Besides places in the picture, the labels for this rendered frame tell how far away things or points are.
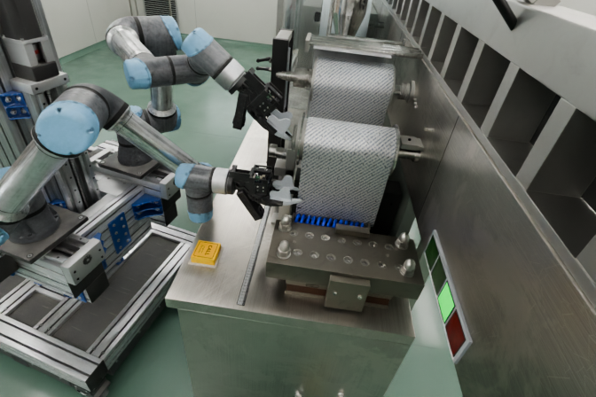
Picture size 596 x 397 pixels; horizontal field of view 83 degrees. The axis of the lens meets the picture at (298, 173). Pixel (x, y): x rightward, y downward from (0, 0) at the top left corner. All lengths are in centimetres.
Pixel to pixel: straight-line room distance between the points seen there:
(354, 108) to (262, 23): 555
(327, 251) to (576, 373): 60
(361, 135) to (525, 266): 51
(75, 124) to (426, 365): 184
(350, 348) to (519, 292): 61
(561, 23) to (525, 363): 42
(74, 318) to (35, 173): 101
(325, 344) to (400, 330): 21
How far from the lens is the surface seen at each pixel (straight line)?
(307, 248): 93
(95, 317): 191
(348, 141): 89
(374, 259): 94
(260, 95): 89
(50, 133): 95
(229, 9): 667
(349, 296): 93
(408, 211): 104
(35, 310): 204
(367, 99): 108
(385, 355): 108
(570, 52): 54
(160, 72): 96
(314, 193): 97
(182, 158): 112
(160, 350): 198
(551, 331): 50
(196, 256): 105
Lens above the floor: 171
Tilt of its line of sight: 35 degrees down
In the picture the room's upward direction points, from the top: 7 degrees clockwise
